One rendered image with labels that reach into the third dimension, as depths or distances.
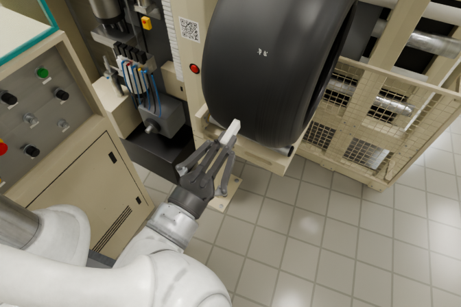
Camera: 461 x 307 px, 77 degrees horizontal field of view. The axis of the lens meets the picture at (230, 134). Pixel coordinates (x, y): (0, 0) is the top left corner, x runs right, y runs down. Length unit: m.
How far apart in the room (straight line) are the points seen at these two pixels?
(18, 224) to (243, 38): 0.67
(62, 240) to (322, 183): 1.61
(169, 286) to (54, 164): 0.84
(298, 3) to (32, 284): 0.66
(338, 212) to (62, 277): 1.77
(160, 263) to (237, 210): 1.50
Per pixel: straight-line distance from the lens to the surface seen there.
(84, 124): 1.24
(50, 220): 0.89
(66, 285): 0.41
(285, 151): 1.04
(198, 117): 1.08
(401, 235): 2.12
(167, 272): 0.42
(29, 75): 1.05
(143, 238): 0.57
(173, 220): 0.57
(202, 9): 0.93
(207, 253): 1.82
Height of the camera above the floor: 1.76
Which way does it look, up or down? 53 degrees down
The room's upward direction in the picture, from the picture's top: straight up
